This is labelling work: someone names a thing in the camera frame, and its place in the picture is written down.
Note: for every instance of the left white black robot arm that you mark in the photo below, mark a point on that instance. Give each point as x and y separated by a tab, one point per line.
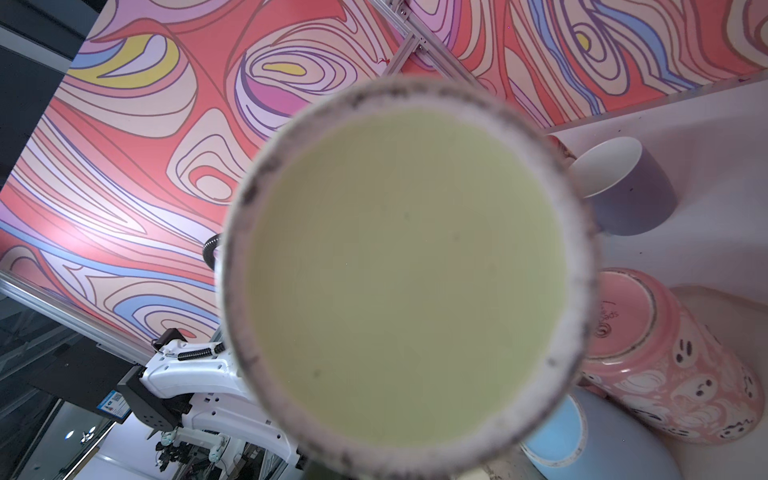
194	394

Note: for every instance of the pink mug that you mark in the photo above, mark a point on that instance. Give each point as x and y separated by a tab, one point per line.
649	354

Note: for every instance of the black mug red inside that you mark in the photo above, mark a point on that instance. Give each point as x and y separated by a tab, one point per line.
566	156

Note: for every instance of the purple mug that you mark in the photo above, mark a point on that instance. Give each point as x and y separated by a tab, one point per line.
627	189

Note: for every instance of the beige serving tray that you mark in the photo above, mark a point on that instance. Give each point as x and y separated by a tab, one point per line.
740	324

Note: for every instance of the light blue mug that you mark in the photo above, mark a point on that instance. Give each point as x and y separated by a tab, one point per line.
588	437

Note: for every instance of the light green mug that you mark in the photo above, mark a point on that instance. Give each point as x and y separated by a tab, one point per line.
408	278

